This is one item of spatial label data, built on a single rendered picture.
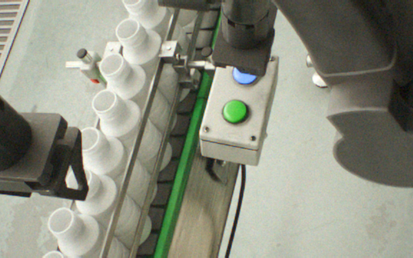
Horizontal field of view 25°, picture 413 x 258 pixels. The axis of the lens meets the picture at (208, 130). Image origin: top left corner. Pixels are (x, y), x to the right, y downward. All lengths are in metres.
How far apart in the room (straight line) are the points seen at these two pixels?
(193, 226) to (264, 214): 1.06
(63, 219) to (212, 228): 0.31
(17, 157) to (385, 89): 0.39
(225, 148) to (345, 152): 0.66
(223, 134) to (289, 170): 1.27
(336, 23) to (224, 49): 0.64
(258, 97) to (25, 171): 0.50
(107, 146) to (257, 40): 0.26
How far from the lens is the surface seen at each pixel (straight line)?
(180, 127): 1.39
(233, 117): 1.22
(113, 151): 1.25
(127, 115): 1.27
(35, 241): 2.73
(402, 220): 2.34
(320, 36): 0.53
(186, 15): 1.43
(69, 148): 0.83
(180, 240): 1.36
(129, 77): 1.29
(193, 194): 1.39
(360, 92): 0.54
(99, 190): 1.22
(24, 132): 0.82
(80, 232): 1.21
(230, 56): 1.14
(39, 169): 0.81
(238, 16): 1.08
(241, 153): 1.24
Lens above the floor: 2.09
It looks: 53 degrees down
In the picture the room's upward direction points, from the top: 37 degrees counter-clockwise
